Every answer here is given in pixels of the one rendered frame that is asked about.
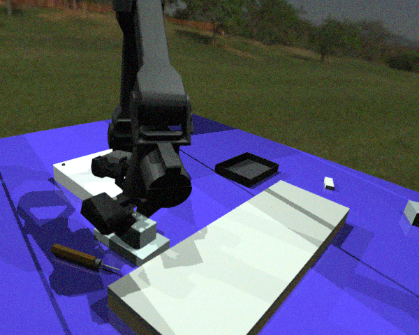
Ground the white rectangular floor panel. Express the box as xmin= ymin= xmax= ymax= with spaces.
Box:
xmin=107 ymin=180 xmax=350 ymax=335

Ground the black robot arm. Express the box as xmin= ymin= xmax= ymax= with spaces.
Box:
xmin=91 ymin=0 xmax=194 ymax=209

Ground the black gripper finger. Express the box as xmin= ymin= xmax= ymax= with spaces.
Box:
xmin=136 ymin=203 xmax=160 ymax=218
xmin=115 ymin=215 xmax=137 ymax=238

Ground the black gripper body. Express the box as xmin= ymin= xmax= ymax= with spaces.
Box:
xmin=80 ymin=158 xmax=149 ymax=236

